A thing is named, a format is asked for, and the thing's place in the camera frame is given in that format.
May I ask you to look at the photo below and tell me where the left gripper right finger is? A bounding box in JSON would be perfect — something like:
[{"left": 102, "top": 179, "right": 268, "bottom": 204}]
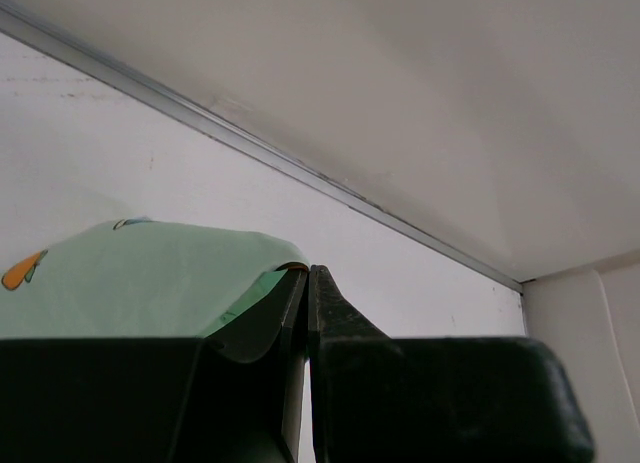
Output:
[{"left": 308, "top": 266, "right": 595, "bottom": 462}]

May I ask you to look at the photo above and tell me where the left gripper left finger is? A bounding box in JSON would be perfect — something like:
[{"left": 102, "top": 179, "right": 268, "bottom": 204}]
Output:
[{"left": 1, "top": 270, "right": 306, "bottom": 462}]

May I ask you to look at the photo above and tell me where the green cartoon print cloth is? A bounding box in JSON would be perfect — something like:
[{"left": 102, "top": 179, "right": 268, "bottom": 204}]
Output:
[{"left": 1, "top": 218, "right": 308, "bottom": 339}]

